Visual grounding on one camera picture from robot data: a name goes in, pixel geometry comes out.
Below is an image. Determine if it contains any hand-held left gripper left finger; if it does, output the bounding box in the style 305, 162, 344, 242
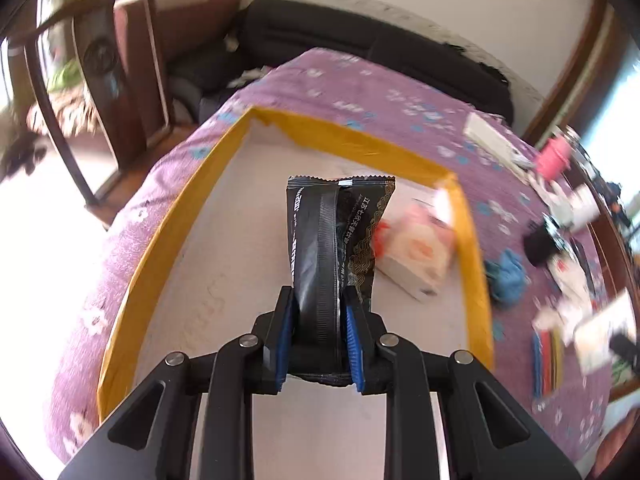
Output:
57, 286, 302, 480

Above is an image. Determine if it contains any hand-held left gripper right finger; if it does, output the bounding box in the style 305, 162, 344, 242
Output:
341, 286, 583, 480

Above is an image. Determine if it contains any black snack packet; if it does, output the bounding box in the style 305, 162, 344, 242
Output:
286, 174, 397, 387

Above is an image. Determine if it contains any yellow cardboard box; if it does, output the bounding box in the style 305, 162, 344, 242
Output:
96, 106, 496, 423

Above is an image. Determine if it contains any pink tissue packet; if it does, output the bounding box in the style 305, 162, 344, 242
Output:
372, 195, 458, 303

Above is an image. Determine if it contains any blue cloth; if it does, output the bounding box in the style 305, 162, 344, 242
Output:
482, 249, 528, 308

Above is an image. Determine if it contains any multicoloured cloth pack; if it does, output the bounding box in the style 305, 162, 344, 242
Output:
531, 327, 566, 401

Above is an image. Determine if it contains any black cylindrical motor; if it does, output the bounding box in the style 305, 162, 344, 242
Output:
522, 217, 566, 266

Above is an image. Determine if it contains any white notebook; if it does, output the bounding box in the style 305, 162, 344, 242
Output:
462, 112, 533, 181

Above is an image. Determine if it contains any white paper packet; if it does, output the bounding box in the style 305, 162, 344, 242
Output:
572, 287, 638, 376

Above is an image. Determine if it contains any purple floral tablecloth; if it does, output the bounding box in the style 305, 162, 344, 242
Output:
50, 47, 623, 466

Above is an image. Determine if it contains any white plastic jar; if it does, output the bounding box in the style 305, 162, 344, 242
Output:
555, 182, 601, 231

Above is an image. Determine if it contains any pink sleeved bottle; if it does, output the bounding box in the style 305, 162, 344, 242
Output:
535, 137, 573, 178

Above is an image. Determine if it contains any black sofa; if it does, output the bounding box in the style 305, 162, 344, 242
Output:
170, 0, 516, 123

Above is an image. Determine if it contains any brown patterned cushion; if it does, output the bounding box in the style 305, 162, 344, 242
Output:
27, 90, 101, 136

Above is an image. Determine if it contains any pair of black shoes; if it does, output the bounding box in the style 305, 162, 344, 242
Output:
0, 135, 48, 176

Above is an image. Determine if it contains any brown armchair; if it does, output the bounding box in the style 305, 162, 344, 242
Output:
114, 0, 243, 66

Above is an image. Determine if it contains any dark wooden chair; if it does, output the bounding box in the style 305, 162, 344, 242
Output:
7, 0, 176, 211

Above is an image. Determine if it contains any green cloth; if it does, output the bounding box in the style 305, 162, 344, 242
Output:
50, 62, 83, 91

